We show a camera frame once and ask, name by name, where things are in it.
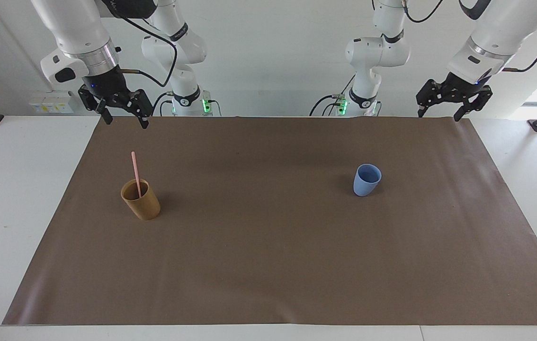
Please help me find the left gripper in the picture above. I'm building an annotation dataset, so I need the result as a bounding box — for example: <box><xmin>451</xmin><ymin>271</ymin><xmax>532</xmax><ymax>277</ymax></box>
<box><xmin>416</xmin><ymin>71</ymin><xmax>493</xmax><ymax>123</ymax></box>

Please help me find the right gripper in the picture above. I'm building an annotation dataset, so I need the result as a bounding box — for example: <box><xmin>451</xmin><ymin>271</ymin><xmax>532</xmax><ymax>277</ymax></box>
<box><xmin>78</xmin><ymin>65</ymin><xmax>153</xmax><ymax>130</ymax></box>

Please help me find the pink chopstick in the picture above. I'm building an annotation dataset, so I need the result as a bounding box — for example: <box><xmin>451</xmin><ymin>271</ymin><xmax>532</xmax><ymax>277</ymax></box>
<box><xmin>131</xmin><ymin>151</ymin><xmax>143</xmax><ymax>198</ymax></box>

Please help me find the brown cup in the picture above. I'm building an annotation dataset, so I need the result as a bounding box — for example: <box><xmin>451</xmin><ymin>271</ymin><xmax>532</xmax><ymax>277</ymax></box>
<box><xmin>120</xmin><ymin>179</ymin><xmax>161</xmax><ymax>221</ymax></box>

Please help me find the blue cup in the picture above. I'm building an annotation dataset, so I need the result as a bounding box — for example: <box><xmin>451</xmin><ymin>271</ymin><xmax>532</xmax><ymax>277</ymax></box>
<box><xmin>353</xmin><ymin>163</ymin><xmax>383</xmax><ymax>197</ymax></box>

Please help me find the white wall socket strip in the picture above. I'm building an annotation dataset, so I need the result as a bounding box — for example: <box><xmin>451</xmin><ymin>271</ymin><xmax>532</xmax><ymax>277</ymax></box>
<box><xmin>29</xmin><ymin>92</ymin><xmax>74</xmax><ymax>115</ymax></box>

